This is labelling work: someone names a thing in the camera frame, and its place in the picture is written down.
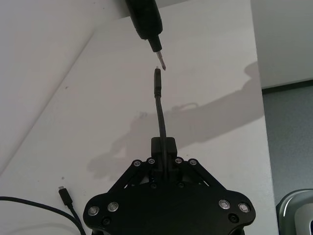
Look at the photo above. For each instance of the black electric screwdriver tool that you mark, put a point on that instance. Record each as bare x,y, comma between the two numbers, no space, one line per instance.
144,17

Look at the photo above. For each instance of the grey rounded plastic device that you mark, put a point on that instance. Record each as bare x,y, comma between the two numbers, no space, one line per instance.
291,208

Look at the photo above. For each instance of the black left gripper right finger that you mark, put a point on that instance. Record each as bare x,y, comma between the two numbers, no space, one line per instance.
204,178

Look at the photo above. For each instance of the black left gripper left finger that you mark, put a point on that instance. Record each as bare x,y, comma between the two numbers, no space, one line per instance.
127,178

